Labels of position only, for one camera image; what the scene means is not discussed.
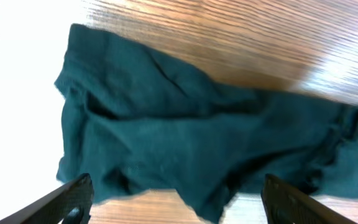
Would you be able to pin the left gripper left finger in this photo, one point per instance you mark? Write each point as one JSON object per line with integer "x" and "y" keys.
{"x": 68, "y": 204}

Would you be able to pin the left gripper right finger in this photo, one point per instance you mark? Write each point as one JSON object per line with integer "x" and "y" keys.
{"x": 285, "y": 204}

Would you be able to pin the dark t-shirt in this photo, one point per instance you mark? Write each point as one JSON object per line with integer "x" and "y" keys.
{"x": 137, "y": 119}

